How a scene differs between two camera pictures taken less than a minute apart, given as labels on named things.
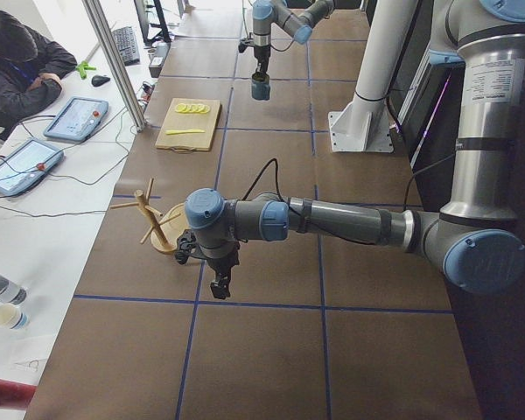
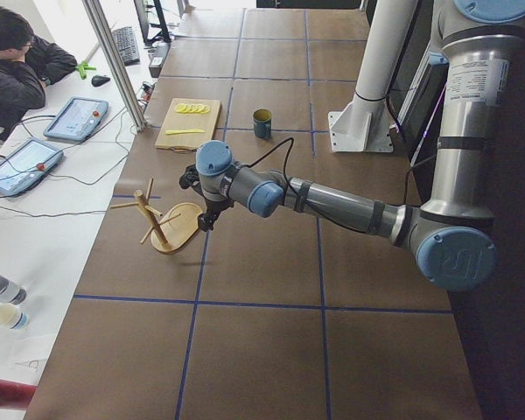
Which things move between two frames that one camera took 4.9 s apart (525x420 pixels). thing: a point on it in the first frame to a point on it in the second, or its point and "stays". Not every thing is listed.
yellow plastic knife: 190,130 stays
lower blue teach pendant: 23,168 stays
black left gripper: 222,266 to 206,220
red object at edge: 3,393 stays
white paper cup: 10,315 stays
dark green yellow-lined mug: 261,86 to 262,123
